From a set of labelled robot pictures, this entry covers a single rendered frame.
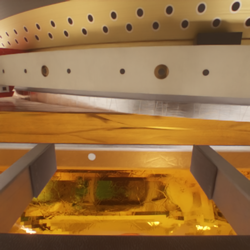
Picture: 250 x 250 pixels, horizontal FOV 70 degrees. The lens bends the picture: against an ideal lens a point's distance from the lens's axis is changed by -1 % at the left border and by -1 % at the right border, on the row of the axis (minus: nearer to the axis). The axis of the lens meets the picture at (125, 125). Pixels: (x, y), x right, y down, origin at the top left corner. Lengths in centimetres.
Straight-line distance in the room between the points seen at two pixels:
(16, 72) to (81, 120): 13
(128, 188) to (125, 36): 21
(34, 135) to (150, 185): 18
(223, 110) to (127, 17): 16
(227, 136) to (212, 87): 12
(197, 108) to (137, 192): 15
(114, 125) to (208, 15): 17
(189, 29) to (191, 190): 22
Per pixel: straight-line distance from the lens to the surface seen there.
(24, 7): 34
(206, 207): 32
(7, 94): 43
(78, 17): 28
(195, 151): 16
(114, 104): 26
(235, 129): 30
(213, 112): 25
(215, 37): 21
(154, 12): 24
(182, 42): 25
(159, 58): 19
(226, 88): 20
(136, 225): 30
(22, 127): 30
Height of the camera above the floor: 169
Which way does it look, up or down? 16 degrees up
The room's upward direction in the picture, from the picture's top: 179 degrees counter-clockwise
